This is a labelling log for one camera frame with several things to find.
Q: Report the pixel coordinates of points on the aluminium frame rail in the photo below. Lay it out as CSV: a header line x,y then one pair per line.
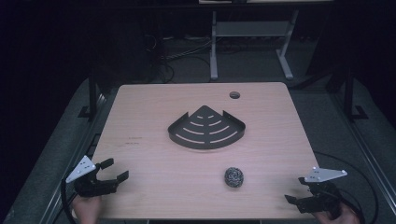
x,y
370,165
71,174

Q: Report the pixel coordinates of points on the person's right hand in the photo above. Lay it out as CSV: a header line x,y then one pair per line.
x,y
344,216

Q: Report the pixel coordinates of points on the black upright post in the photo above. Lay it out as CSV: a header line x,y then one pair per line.
x,y
349,93
92,93

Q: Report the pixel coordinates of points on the person's left hand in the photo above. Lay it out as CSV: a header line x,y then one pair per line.
x,y
87,208

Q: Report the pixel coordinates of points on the black metal corner shelf rack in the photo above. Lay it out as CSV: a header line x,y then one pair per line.
x,y
206,132

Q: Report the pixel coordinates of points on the grey metal stand frame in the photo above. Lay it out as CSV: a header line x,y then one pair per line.
x,y
249,29

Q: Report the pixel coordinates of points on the steel wool scrubber ball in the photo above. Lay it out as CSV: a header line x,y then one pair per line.
x,y
233,177

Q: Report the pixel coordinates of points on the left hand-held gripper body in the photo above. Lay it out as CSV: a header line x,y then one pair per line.
x,y
90,186

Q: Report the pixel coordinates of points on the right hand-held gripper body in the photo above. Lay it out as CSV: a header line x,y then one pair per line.
x,y
320,199

